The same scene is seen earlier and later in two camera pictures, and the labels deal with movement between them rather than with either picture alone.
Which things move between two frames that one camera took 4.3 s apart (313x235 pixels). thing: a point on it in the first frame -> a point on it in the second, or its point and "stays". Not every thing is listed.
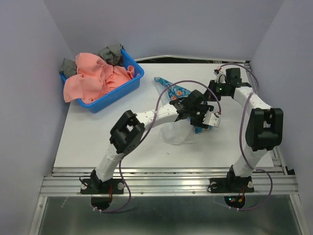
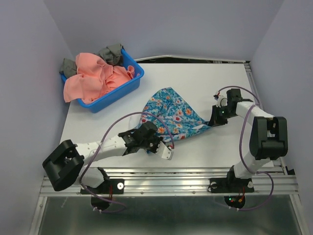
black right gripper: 208,95 -> 214,120
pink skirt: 95,78 stays
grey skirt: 112,54 stays
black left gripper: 198,122 -> 158,139
